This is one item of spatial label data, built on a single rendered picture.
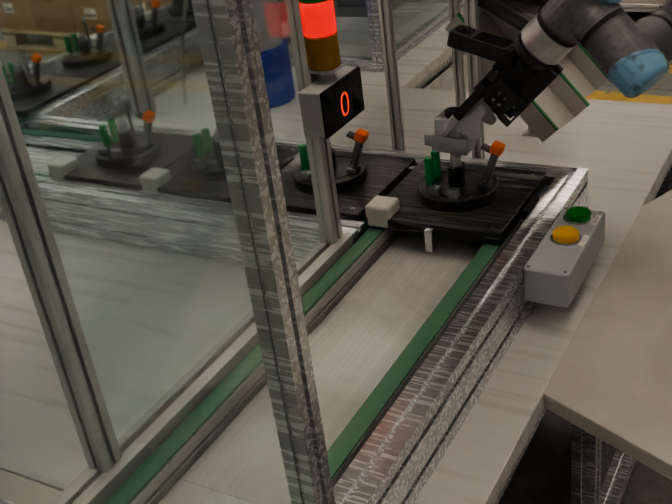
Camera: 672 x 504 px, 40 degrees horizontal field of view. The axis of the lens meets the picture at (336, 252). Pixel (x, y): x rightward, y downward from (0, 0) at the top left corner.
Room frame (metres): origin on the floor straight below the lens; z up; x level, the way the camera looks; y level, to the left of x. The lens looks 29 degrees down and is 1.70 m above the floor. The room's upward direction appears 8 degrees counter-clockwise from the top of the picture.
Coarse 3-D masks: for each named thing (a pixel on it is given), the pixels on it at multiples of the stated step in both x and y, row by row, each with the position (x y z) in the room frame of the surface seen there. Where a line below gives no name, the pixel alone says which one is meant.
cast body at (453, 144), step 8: (448, 112) 1.44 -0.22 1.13; (440, 120) 1.44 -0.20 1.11; (440, 128) 1.44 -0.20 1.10; (424, 136) 1.48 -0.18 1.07; (432, 136) 1.45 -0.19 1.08; (440, 136) 1.44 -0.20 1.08; (448, 136) 1.43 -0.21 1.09; (456, 136) 1.43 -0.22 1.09; (464, 136) 1.43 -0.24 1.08; (432, 144) 1.45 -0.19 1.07; (440, 144) 1.44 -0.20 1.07; (448, 144) 1.43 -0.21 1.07; (456, 144) 1.43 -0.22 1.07; (464, 144) 1.42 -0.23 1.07; (472, 144) 1.44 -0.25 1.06; (448, 152) 1.43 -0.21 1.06; (456, 152) 1.43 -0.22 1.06; (464, 152) 1.42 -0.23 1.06
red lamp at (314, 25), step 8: (328, 0) 1.34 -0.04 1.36; (304, 8) 1.34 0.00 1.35; (312, 8) 1.33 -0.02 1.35; (320, 8) 1.33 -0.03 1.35; (328, 8) 1.34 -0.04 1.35; (304, 16) 1.34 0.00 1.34; (312, 16) 1.33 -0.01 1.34; (320, 16) 1.33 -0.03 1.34; (328, 16) 1.34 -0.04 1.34; (304, 24) 1.34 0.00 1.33; (312, 24) 1.33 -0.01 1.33; (320, 24) 1.33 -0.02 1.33; (328, 24) 1.33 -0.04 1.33; (304, 32) 1.35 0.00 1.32; (312, 32) 1.33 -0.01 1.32; (320, 32) 1.33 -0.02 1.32; (328, 32) 1.33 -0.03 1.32
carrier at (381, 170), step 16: (336, 160) 1.62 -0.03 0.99; (368, 160) 1.65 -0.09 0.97; (384, 160) 1.64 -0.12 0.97; (400, 160) 1.62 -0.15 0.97; (336, 176) 1.55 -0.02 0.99; (352, 176) 1.54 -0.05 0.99; (368, 176) 1.57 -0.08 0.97; (384, 176) 1.56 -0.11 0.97; (400, 176) 1.57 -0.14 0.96; (352, 192) 1.52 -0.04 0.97; (368, 192) 1.51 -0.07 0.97; (384, 192) 1.51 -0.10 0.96; (352, 208) 1.45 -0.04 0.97
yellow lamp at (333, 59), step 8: (336, 32) 1.35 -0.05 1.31; (304, 40) 1.35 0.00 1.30; (312, 40) 1.33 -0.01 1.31; (320, 40) 1.33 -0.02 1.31; (328, 40) 1.33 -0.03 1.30; (336, 40) 1.34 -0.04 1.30; (312, 48) 1.34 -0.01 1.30; (320, 48) 1.33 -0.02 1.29; (328, 48) 1.33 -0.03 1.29; (336, 48) 1.34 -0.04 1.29; (312, 56) 1.34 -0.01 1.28; (320, 56) 1.33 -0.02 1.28; (328, 56) 1.33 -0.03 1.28; (336, 56) 1.34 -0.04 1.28; (312, 64) 1.34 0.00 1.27; (320, 64) 1.33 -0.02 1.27; (328, 64) 1.33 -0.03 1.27; (336, 64) 1.34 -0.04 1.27
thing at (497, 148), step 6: (486, 144) 1.43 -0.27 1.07; (492, 144) 1.41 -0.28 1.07; (498, 144) 1.41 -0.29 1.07; (504, 144) 1.41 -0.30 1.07; (486, 150) 1.41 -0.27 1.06; (492, 150) 1.41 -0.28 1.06; (498, 150) 1.40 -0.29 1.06; (492, 156) 1.41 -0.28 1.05; (498, 156) 1.40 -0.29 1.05; (492, 162) 1.41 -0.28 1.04; (486, 168) 1.42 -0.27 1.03; (492, 168) 1.41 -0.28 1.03; (486, 174) 1.42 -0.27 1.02; (486, 180) 1.42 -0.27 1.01
